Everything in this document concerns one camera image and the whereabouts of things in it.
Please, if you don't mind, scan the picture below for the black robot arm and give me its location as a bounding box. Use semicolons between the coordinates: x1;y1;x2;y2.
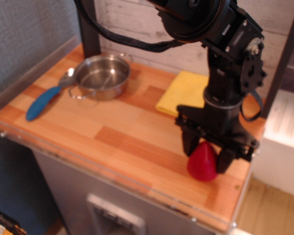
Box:
152;0;266;173

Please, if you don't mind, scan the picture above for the clear acrylic edge guard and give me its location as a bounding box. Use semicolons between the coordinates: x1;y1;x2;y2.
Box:
0;116;251;233

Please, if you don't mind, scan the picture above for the grey toy cabinet front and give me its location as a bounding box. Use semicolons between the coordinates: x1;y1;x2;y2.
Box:
34;151;213;235

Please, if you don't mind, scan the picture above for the small steel pot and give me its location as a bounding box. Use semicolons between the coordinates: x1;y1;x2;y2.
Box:
68;53;133;101

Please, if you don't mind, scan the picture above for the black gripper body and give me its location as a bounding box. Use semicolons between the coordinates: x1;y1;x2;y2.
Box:
175;99;259;162

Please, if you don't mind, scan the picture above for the dark vertical post right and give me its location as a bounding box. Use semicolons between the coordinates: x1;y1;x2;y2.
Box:
261;19;294;118

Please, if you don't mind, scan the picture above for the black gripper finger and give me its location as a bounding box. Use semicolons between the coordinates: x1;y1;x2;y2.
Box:
182;128;200;157
216;148;236;174

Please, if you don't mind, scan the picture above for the red toy pepper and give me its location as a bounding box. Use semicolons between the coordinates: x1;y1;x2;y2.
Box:
187;141;218;182

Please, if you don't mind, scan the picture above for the blue handled metal spoon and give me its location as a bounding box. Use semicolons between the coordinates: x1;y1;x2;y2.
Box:
25;68;74;121

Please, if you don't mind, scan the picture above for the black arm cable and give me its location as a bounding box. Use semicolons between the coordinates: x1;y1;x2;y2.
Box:
73;0;181;52

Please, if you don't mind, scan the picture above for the yellow object bottom left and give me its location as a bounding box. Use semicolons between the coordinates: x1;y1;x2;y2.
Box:
0;208;27;235

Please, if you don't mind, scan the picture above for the dark vertical post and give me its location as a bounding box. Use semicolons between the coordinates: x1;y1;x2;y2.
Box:
78;0;101;58
261;19;294;118

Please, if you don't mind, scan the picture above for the silver dispenser panel with buttons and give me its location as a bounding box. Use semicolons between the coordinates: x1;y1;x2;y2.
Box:
86;194;147;235

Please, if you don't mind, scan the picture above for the dark vertical post left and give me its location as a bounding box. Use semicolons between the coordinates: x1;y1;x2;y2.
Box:
78;0;101;58

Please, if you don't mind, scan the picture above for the white toy sink unit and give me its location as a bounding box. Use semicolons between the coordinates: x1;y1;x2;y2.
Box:
253;90;294;195

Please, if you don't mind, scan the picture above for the yellow folded cloth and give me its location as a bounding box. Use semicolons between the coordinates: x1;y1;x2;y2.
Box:
156;71;209;117

